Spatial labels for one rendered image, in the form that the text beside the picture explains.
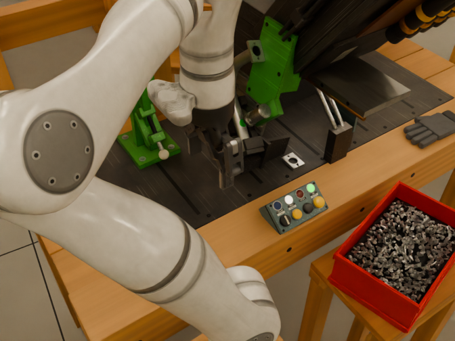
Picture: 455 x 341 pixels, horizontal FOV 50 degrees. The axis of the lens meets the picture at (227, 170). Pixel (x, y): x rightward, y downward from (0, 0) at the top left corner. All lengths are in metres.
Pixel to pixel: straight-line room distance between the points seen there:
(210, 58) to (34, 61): 3.15
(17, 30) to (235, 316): 0.98
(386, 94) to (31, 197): 1.04
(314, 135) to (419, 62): 0.61
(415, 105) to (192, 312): 1.24
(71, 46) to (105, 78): 3.43
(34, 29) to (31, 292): 1.27
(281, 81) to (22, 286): 1.55
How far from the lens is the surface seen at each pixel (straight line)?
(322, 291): 1.33
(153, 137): 1.31
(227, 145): 0.66
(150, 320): 1.11
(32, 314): 2.25
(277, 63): 1.22
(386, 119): 1.58
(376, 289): 1.17
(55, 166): 0.36
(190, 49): 0.61
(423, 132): 1.53
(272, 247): 1.19
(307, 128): 1.49
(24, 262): 2.42
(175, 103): 0.63
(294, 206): 1.21
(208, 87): 0.64
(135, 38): 0.44
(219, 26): 0.59
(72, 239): 0.47
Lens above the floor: 1.84
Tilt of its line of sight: 44 degrees down
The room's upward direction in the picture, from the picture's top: straight up
